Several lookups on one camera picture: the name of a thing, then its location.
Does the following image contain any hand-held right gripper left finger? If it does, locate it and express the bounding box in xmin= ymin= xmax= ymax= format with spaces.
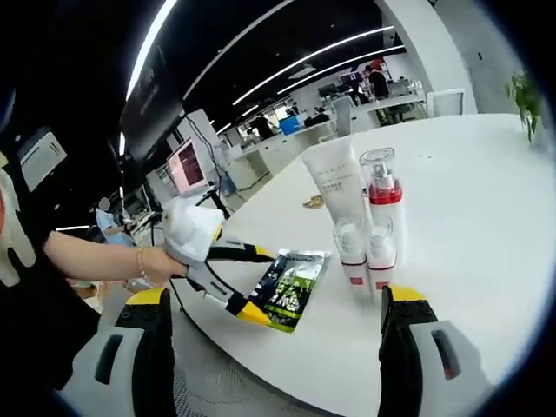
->
xmin=71 ymin=286 xmax=177 ymax=417

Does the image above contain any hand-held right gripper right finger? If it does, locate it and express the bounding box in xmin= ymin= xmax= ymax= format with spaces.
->
xmin=377 ymin=284 xmax=494 ymax=417

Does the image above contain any small white skincare spray bottle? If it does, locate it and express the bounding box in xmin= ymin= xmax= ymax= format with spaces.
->
xmin=331 ymin=216 xmax=371 ymax=301
xmin=366 ymin=216 xmax=399 ymax=297

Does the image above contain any white skincare tube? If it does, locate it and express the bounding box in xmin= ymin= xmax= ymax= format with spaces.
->
xmin=301 ymin=140 xmax=371 ymax=232

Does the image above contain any large red-collared skincare bottle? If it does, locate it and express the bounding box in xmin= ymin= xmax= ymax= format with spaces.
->
xmin=357 ymin=146 xmax=410 ymax=262

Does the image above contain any blue storage bin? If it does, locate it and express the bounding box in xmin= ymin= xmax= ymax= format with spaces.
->
xmin=279 ymin=114 xmax=303 ymax=136

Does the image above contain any person's left hand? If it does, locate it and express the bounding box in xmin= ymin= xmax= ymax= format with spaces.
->
xmin=145 ymin=245 xmax=189 ymax=286

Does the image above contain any grey mesh office chair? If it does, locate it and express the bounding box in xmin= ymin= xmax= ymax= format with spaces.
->
xmin=80 ymin=281 xmax=305 ymax=417

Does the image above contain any white office desk row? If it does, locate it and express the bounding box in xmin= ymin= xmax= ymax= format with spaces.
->
xmin=225 ymin=122 xmax=336 ymax=175

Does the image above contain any black hanging display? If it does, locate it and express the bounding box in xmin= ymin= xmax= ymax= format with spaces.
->
xmin=118 ymin=64 xmax=186 ymax=164

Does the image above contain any white ceiling air conditioner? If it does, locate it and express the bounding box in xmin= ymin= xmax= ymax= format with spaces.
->
xmin=17 ymin=127 xmax=69 ymax=193

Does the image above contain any long ceiling light strip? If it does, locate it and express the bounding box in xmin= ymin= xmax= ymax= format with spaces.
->
xmin=231 ymin=25 xmax=394 ymax=106
xmin=277 ymin=43 xmax=407 ymax=95
xmin=125 ymin=0 xmax=180 ymax=95

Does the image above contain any green potted plant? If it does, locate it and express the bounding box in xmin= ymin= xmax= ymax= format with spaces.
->
xmin=505 ymin=70 xmax=545 ymax=145

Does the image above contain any gold bead bracelet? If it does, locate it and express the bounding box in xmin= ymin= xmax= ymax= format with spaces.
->
xmin=136 ymin=245 xmax=154 ymax=286

